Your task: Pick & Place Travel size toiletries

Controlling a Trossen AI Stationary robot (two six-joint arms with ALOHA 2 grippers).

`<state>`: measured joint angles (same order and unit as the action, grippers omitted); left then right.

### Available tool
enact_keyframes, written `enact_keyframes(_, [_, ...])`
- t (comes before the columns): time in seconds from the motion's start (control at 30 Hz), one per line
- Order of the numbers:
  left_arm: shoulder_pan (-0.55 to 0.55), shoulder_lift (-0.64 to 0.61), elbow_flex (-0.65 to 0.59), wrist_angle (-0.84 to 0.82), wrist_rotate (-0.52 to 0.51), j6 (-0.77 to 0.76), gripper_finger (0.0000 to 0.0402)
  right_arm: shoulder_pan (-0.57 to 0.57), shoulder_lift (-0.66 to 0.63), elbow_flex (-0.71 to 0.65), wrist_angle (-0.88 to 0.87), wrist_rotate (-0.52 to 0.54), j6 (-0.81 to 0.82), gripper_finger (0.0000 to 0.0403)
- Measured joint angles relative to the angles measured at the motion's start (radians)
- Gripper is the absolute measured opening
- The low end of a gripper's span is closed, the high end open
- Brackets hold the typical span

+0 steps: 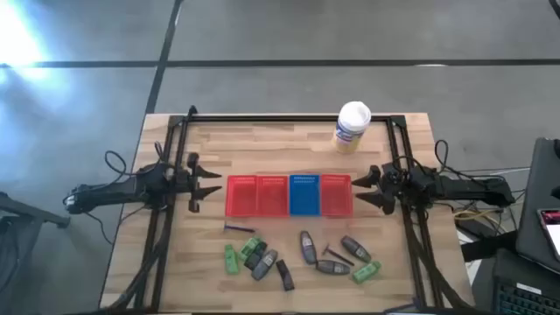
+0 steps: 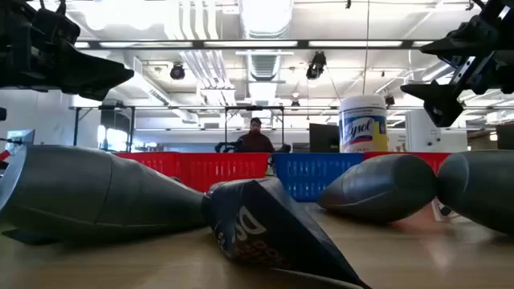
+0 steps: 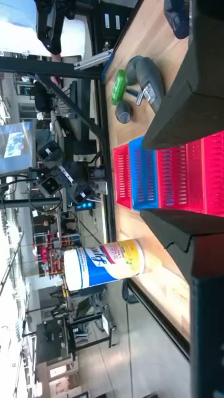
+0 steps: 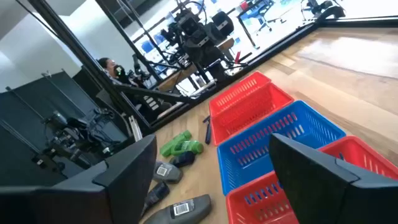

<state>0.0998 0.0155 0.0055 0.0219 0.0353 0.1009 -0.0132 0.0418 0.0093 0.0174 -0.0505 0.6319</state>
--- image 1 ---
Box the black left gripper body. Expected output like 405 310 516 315
173 151 203 214

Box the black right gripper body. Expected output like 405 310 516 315
376 160 412 209

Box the blue-purple disposable razor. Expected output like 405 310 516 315
222 223 256 235

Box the dark disposable razor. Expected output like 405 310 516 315
321 243 356 268

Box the green travel bottle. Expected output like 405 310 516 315
238 236 263 263
352 260 382 284
224 243 241 277

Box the dark blue small bottle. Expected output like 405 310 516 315
243 241 269 271

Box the dark blue tube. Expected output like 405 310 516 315
276 258 296 292

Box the red plastic basket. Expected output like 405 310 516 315
255 174 291 219
225 174 259 219
319 173 354 219

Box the Lysol wipes canister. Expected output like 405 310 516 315
331 101 373 155

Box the blue plastic basket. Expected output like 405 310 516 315
288 173 322 218

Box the black power brick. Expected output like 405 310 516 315
457 218 498 241

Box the phone with lit screen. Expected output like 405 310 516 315
536 207 560 263

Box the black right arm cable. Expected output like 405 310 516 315
391 138 526 193

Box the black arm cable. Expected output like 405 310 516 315
82 140 172 246
391 138 526 193

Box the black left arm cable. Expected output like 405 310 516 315
82 140 172 246

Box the yellow cable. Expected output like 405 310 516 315
452 208 504 225

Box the black aluminium table frame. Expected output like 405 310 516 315
104 104 472 315

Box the black strap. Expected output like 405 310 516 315
458 230 521 263

